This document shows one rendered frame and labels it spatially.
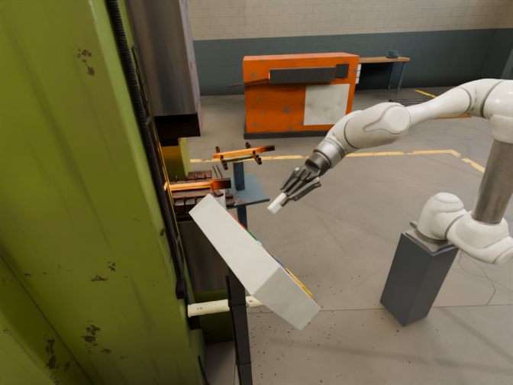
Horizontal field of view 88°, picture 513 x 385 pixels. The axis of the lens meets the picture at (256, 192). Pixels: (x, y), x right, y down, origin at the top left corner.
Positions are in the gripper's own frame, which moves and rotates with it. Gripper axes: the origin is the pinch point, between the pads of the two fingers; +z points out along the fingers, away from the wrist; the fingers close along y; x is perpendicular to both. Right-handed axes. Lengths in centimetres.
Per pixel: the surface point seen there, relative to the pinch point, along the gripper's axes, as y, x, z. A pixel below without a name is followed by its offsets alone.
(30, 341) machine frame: 23, 10, 85
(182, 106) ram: 32.4, 30.6, -0.3
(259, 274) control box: -25.1, 16.6, 17.4
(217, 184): 44.6, -10.2, 7.7
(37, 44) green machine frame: 17, 63, 17
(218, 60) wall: 726, -179, -276
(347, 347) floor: -10, -120, 18
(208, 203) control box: 3.4, 16.5, 15.5
